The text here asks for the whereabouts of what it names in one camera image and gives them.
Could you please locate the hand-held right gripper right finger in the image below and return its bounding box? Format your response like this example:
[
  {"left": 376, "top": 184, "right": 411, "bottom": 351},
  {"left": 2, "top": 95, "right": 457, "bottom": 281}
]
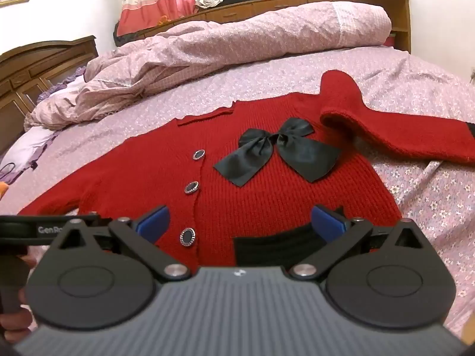
[{"left": 289, "top": 204, "right": 428, "bottom": 281}]

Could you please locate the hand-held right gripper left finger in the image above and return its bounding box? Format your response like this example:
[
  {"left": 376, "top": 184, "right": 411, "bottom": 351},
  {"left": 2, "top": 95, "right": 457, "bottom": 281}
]
[{"left": 48, "top": 205, "right": 191, "bottom": 282}]

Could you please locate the red knit cardigan black bow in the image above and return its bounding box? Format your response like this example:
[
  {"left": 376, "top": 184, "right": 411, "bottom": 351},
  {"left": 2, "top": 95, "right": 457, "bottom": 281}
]
[{"left": 18, "top": 70, "right": 475, "bottom": 268}]

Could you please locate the person's left hand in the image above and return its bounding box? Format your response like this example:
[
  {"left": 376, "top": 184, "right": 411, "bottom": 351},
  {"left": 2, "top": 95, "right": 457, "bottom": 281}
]
[{"left": 0, "top": 306, "right": 36, "bottom": 344}]

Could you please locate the lavender ruffled pillow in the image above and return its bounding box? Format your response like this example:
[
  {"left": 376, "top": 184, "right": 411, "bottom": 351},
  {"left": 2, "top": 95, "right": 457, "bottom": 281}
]
[{"left": 0, "top": 67, "right": 89, "bottom": 184}]

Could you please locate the pink floral bed sheet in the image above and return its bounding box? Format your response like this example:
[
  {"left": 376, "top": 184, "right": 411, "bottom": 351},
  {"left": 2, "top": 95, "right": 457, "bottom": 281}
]
[{"left": 0, "top": 46, "right": 475, "bottom": 340}]

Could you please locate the wooden headboard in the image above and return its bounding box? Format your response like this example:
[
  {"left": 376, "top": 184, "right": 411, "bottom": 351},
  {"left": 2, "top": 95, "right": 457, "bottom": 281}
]
[{"left": 0, "top": 35, "right": 99, "bottom": 156}]

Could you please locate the pink floral quilt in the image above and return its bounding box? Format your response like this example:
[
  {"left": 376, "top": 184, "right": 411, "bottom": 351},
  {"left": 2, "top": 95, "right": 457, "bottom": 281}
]
[{"left": 24, "top": 1, "right": 392, "bottom": 131}]

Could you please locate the red and white floral curtain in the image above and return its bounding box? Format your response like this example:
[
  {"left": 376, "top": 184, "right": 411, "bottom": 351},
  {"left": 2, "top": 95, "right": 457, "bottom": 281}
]
[{"left": 118, "top": 0, "right": 301, "bottom": 37}]

